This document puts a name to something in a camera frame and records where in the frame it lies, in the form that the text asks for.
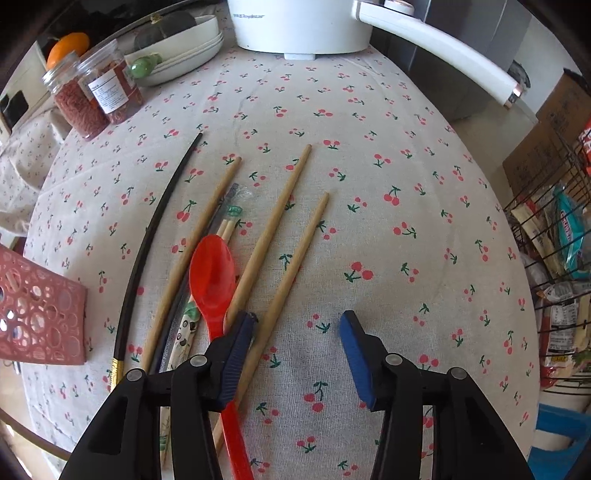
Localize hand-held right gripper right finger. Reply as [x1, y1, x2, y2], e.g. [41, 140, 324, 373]
[338, 310, 529, 480]

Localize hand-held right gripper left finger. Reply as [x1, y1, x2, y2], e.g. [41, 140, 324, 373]
[59, 310, 258, 480]

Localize red plastic spoon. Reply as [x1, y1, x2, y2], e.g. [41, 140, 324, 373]
[189, 234, 254, 480]

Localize wooden chopstick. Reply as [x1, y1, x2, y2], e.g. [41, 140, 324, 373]
[224, 144, 313, 335]
[212, 192, 330, 460]
[140, 157, 243, 374]

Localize black chopstick with gold end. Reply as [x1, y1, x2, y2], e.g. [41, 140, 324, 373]
[112, 132, 204, 386]

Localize pink perforated utensil holder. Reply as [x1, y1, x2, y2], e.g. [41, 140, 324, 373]
[0, 244, 88, 366]

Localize cherry print tablecloth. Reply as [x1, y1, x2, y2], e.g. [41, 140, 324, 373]
[21, 28, 543, 480]

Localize plastic-wrapped disposable chopsticks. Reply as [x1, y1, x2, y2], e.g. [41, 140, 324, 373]
[156, 182, 254, 467]

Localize white snack packet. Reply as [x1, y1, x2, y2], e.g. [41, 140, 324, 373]
[538, 281, 591, 370]

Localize cream snack packet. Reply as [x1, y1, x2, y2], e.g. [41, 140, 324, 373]
[512, 203, 561, 278]

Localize blue plastic stool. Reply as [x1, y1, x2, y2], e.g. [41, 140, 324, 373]
[529, 404, 587, 480]

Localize teal snack packet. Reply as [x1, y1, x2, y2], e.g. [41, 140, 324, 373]
[551, 189, 591, 273]

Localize cardboard box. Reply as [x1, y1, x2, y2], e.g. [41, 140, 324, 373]
[502, 69, 591, 195]

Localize cherry print cloth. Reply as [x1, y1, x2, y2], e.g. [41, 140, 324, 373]
[0, 111, 70, 236]

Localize labelled clear jar red berries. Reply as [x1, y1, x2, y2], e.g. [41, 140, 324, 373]
[78, 39, 145, 125]

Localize clear jar of red berries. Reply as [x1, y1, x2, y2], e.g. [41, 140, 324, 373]
[42, 51, 110, 140]

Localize white bowl with squash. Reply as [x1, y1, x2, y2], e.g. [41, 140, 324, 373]
[124, 15, 225, 88]

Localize grey refrigerator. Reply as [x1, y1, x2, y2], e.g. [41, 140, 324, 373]
[369, 0, 532, 121]

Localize dark green pumpkin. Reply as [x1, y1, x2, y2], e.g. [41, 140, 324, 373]
[134, 11, 197, 52]

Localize orange fruit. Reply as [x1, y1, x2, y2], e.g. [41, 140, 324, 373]
[46, 32, 90, 70]

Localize black wire rack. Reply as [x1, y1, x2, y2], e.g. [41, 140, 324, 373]
[503, 124, 591, 398]

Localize white electric pot with handle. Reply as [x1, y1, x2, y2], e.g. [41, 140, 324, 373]
[226, 0, 527, 109]

